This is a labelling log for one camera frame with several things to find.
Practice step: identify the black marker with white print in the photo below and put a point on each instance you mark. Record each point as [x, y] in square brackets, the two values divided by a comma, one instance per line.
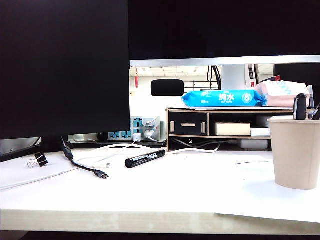
[145, 159]

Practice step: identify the beige paper cup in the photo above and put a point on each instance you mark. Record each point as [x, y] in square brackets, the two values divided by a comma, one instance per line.
[295, 155]

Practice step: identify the grey power plug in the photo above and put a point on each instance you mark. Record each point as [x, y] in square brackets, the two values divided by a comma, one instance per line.
[150, 132]

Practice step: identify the white blue power strip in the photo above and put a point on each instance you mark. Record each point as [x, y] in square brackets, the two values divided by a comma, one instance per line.
[138, 123]

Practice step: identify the black organizer drawer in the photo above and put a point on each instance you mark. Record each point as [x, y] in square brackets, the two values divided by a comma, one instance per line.
[187, 118]

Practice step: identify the small white charger plug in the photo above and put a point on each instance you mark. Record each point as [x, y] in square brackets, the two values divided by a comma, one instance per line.
[137, 137]

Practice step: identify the wooden desk organizer shelf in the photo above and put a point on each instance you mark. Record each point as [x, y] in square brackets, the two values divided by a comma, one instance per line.
[188, 110]

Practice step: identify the black chair headrest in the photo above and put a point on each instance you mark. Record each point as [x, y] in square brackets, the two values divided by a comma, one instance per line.
[167, 87]

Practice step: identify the red hanging ornament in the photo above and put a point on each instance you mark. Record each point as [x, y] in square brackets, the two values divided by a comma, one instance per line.
[137, 80]

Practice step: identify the blue wet wipes pack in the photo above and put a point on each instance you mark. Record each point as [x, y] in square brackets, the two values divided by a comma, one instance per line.
[220, 98]

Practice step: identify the cream rectangular box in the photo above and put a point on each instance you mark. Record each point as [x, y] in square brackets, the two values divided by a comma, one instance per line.
[232, 129]

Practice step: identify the grey monitor stand column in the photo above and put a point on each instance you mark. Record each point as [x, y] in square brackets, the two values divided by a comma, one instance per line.
[232, 77]

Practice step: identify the flat white box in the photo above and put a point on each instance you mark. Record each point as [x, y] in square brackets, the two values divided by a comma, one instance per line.
[260, 132]

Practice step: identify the black monitor with silver edge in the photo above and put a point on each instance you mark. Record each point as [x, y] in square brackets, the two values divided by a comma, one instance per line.
[212, 30]

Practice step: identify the large black monitor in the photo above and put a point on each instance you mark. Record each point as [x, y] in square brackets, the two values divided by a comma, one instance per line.
[62, 67]

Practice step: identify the white paper sheet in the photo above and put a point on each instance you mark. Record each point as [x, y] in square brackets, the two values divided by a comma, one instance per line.
[250, 195]

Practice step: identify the black binder clip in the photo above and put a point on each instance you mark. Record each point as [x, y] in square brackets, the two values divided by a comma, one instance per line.
[42, 159]

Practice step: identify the pink white tissue pack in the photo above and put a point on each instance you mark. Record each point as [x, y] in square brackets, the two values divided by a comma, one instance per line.
[287, 93]

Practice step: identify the black background monitor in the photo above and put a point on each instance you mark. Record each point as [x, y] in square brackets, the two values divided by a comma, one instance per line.
[297, 72]

